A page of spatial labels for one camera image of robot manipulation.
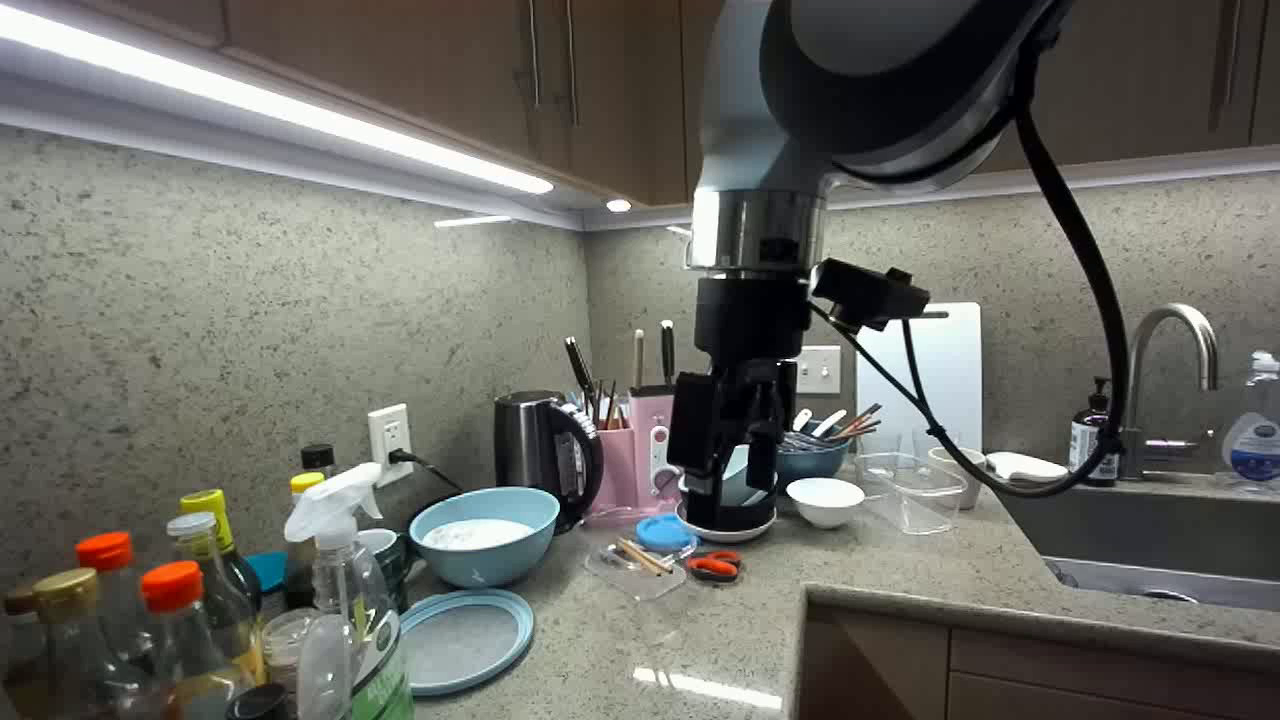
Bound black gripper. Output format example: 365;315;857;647
667;274;808;495

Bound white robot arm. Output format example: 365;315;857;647
672;0;1072;499

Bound dark blue utensil bowl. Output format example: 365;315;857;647
775;436;850;479

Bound small white bowl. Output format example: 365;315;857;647
790;477;865;526

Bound light blue bowl with contents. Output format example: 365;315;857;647
408;489;562;587

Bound stacked dark bowls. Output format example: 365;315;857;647
685;470;775;543

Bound pink knife block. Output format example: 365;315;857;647
590;382;679;526

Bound small blue lid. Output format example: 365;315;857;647
631;512;696;556

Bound orange black scissors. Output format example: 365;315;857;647
685;548;743;578

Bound black electric kettle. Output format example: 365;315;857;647
493;391;606;530

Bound white cutting board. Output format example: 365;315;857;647
853;299;983;453

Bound light blue plate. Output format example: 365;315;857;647
402;587;537;701

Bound chrome sink faucet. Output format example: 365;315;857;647
1124;299;1222;477

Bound white spray bottle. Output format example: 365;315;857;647
283;463;412;720

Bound blue soap dispenser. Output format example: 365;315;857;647
1222;353;1280;482

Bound yellow cap bottle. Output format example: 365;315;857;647
179;489;261;608

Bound orange cap sauce bottle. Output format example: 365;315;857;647
141;561;246;720

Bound white light switch plate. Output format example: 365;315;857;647
797;344;846;397

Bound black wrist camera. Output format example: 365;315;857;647
811;259;929;327

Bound white wall outlet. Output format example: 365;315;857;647
370;403;412;458

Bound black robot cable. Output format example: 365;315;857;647
806;91;1135;503

